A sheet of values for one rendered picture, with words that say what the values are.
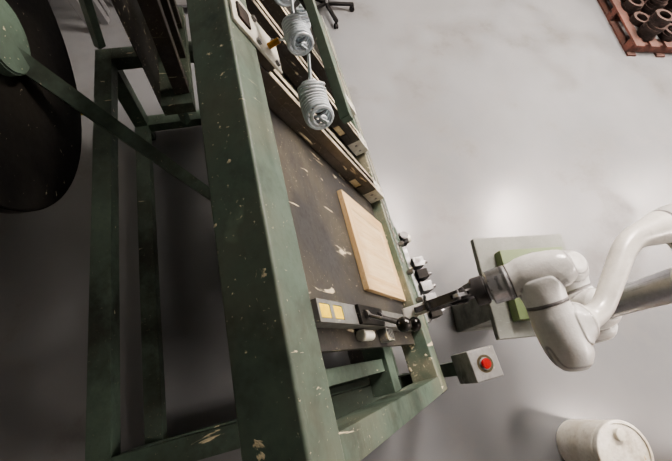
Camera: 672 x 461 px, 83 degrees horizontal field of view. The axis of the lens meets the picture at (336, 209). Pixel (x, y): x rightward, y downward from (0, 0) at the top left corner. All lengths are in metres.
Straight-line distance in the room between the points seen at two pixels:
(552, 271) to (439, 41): 3.35
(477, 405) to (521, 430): 0.28
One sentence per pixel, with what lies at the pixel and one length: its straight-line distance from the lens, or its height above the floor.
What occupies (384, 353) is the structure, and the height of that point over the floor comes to 1.15.
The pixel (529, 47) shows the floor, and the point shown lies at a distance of 4.56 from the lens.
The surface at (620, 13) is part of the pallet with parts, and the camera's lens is 5.36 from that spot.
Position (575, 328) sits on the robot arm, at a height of 1.64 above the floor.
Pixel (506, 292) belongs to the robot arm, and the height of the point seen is 1.60.
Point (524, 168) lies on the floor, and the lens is 3.51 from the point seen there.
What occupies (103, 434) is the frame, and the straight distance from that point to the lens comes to 1.86.
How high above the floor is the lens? 2.51
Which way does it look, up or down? 63 degrees down
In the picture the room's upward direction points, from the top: 12 degrees clockwise
